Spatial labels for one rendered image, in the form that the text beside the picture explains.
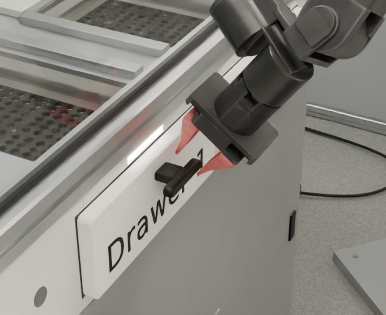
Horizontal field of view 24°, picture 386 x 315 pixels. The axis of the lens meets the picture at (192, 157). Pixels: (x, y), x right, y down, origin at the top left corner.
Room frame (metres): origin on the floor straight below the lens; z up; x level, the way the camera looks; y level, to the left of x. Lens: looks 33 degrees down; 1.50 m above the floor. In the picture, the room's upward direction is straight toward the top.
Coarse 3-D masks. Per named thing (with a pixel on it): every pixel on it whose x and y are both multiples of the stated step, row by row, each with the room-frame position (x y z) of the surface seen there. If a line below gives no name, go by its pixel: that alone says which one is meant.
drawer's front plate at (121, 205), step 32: (160, 160) 0.87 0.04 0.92; (128, 192) 0.81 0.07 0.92; (160, 192) 0.87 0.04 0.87; (192, 192) 0.94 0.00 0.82; (96, 224) 0.75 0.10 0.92; (128, 224) 0.81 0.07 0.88; (160, 224) 0.87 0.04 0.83; (96, 256) 0.75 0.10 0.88; (128, 256) 0.80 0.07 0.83; (96, 288) 0.75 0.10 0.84
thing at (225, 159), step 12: (192, 120) 0.86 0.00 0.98; (204, 120) 0.85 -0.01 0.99; (204, 132) 0.85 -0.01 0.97; (216, 132) 0.84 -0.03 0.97; (216, 144) 0.84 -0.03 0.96; (228, 144) 0.84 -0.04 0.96; (216, 156) 0.86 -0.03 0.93; (228, 156) 0.84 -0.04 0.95; (240, 156) 0.84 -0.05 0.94; (204, 168) 0.87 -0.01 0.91; (216, 168) 0.85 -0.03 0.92; (228, 168) 0.84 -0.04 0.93
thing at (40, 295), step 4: (40, 288) 0.69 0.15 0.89; (44, 288) 0.70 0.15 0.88; (36, 292) 0.68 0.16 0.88; (40, 292) 0.69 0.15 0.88; (44, 292) 0.70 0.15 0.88; (36, 296) 0.68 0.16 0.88; (40, 296) 0.69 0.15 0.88; (44, 296) 0.69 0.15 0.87; (36, 300) 0.68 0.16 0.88; (40, 300) 0.69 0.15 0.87; (44, 300) 0.69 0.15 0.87; (36, 304) 0.68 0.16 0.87; (40, 304) 0.69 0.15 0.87
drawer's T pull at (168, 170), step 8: (192, 160) 0.88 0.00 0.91; (160, 168) 0.87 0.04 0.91; (168, 168) 0.87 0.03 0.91; (176, 168) 0.87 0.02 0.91; (184, 168) 0.87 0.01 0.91; (192, 168) 0.87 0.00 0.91; (160, 176) 0.86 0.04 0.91; (168, 176) 0.85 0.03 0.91; (176, 176) 0.85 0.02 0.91; (184, 176) 0.85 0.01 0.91; (192, 176) 0.87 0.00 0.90; (168, 184) 0.83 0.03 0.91; (176, 184) 0.84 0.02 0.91; (184, 184) 0.85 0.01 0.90; (168, 192) 0.82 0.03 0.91; (176, 192) 0.83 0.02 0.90
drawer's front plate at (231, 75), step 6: (294, 12) 1.26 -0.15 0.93; (240, 60) 1.11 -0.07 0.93; (246, 60) 1.11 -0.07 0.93; (234, 66) 1.09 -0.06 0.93; (240, 66) 1.09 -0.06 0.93; (228, 72) 1.07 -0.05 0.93; (234, 72) 1.07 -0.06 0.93; (228, 78) 1.05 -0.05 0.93; (234, 78) 1.05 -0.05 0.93; (216, 150) 1.03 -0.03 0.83
